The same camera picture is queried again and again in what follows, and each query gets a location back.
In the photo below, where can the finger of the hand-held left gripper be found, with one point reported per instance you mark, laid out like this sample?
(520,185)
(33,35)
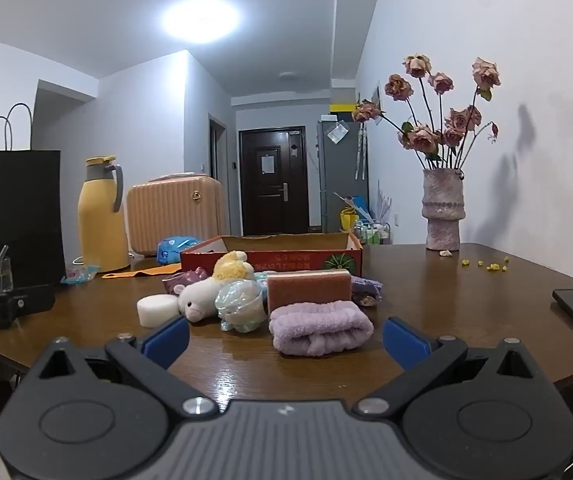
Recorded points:
(21,302)

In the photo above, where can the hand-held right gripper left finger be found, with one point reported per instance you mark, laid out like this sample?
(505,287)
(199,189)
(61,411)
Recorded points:
(166,338)

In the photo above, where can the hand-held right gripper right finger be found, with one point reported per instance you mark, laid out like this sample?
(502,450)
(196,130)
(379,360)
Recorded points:
(406,345)

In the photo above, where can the white round foam sponge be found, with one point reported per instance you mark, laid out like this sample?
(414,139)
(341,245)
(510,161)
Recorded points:
(155,310)

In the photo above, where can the white and yellow plush toy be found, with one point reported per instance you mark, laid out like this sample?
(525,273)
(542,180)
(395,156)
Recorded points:
(196,300)

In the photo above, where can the pink satin pouch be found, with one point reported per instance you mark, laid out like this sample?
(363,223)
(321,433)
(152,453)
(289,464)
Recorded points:
(184,280)

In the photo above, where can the iridescent ball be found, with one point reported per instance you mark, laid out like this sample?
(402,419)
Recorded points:
(239,305)

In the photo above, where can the lavender fluffy headband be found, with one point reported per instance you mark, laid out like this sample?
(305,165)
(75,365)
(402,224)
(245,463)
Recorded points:
(319,330)

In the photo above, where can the orange rectangular sponge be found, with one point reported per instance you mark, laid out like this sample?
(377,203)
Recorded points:
(309,287)

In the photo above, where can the red cardboard box pumpkin print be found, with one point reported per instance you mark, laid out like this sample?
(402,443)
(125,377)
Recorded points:
(291,259)

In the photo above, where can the small blue wipe packet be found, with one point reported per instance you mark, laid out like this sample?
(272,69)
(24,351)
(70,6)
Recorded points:
(80,274)

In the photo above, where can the orange cardboard sheet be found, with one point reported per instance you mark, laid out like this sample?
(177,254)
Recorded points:
(136,272)

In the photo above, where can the blue tissue packet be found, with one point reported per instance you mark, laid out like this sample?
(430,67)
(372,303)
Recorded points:
(174,249)

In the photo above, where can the black paper bag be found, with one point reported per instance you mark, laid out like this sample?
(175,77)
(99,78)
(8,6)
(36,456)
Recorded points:
(16,210)

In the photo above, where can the yellow thermos jug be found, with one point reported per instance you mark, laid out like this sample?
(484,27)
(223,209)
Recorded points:
(101,220)

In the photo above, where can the scattered yellow crumbs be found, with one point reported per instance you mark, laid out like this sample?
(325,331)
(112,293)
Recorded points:
(491,266)

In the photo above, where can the peach ribbed suitcase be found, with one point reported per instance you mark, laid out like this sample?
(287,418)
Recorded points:
(171,215)

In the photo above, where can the yellow bucket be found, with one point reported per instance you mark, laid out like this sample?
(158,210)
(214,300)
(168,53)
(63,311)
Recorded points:
(349,220)

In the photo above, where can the grey vase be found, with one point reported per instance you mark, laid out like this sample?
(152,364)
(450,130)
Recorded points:
(442,210)

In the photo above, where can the purple dried bouquet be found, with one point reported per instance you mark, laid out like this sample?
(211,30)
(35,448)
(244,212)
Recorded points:
(384,202)

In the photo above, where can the dark brown entrance door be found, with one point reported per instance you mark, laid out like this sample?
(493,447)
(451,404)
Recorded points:
(271,195)

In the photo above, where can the grey refrigerator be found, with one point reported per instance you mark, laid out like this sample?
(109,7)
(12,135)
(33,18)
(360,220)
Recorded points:
(339,180)

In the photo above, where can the dried pink roses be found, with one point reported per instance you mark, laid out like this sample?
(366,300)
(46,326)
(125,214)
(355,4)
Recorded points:
(421,137)

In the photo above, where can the yellow box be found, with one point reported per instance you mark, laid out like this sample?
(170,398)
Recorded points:
(341,107)

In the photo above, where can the round ceiling light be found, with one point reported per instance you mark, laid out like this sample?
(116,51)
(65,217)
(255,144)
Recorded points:
(201,19)

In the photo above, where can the side room door frame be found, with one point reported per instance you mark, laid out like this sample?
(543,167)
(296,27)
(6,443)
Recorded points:
(218,150)

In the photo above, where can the wall picture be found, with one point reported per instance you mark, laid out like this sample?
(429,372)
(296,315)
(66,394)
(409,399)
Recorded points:
(377,100)

